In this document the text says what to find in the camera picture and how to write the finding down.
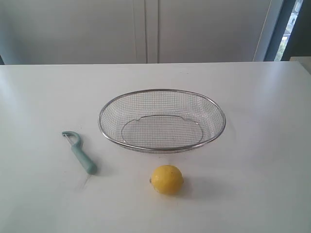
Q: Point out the yellow lemon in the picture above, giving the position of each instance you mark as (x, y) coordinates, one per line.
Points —
(167, 179)

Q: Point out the teal handled peeler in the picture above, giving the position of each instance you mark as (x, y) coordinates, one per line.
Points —
(76, 147)

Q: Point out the oval wire mesh basket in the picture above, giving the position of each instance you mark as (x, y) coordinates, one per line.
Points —
(161, 120)

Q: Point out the window with dark frame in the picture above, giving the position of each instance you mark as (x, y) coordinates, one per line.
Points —
(291, 36)

